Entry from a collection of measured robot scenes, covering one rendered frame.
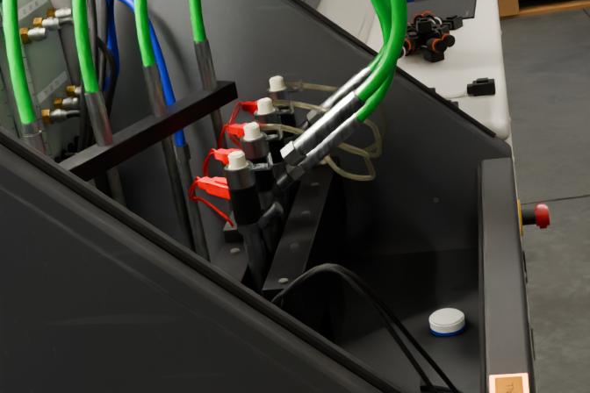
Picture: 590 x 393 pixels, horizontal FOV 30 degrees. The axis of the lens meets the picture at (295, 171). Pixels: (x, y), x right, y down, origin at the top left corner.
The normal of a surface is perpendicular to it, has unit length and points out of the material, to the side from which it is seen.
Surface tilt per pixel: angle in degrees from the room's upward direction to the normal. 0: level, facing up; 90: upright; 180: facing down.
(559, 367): 0
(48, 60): 90
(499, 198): 0
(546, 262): 0
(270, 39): 90
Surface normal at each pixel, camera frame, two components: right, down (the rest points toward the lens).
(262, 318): 0.54, -0.74
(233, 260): -0.16, -0.92
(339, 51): -0.15, 0.38
